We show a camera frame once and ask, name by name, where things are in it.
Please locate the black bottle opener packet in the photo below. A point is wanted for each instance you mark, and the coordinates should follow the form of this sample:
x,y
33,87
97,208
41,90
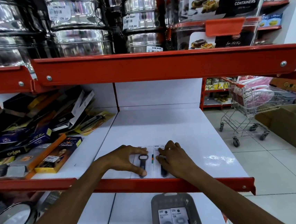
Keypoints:
x,y
149,165
166,223
157,171

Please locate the stack of steel round tins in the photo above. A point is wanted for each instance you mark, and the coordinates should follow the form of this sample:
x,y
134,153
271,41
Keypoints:
x,y
78,41

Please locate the white bottle opener packet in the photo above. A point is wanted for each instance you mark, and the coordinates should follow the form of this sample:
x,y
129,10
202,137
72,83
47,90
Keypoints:
x,y
180,222

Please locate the large open cardboard box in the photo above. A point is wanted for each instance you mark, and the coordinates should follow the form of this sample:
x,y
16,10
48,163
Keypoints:
x,y
287,125

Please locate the white shelf with red edge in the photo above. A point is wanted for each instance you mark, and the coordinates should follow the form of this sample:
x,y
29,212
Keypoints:
x,y
192,142
93,144

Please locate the person's left thumb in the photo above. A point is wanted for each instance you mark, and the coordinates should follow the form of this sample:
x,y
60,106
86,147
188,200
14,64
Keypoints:
x,y
140,171

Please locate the red shelf rack with goods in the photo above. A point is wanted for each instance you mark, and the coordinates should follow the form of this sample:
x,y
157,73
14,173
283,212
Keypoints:
x,y
215,91

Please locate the grey plastic basket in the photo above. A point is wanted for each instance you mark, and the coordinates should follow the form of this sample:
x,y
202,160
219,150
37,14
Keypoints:
x,y
157,206

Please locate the pile of boxed kitchen tools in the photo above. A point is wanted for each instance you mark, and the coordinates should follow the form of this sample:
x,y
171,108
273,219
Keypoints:
x,y
32,132

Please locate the pink packages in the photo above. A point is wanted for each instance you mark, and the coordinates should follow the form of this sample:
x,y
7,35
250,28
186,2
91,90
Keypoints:
x,y
252,85

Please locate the person's right forearm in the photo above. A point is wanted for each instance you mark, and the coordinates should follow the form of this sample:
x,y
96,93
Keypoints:
x,y
232,201

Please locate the red shelf with blue boxes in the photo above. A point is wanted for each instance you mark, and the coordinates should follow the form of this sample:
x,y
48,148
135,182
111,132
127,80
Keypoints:
x,y
272,20

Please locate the person's left hand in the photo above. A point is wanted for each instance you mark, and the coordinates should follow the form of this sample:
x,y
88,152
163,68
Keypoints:
x,y
118,160

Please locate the orange printed carton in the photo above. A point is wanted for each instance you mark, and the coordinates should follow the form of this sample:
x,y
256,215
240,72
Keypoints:
x,y
294,88

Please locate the red metal shelf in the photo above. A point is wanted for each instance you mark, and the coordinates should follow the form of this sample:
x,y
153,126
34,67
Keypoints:
x,y
159,65
1,79

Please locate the yellow carded peeler packet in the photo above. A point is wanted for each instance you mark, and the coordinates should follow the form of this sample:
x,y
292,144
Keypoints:
x,y
96,120

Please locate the person's right thumb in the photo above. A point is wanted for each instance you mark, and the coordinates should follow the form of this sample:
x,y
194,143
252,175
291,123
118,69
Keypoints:
x,y
163,166

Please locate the white shelf board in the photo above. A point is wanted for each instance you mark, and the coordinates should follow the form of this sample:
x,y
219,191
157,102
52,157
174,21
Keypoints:
x,y
132,216

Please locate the person's left forearm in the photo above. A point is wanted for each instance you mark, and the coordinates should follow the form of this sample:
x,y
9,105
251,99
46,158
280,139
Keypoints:
x,y
68,206

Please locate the person's right hand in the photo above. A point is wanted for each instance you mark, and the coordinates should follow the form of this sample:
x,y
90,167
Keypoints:
x,y
177,160

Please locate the metal shopping cart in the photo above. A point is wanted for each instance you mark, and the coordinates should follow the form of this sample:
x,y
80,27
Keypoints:
x,y
252,111

